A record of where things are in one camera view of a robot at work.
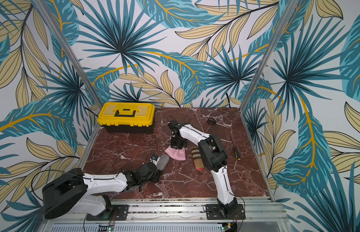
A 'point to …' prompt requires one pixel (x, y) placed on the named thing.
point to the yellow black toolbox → (127, 117)
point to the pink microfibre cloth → (178, 154)
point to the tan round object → (197, 159)
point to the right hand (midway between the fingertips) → (176, 147)
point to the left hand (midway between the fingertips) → (157, 172)
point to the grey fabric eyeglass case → (164, 159)
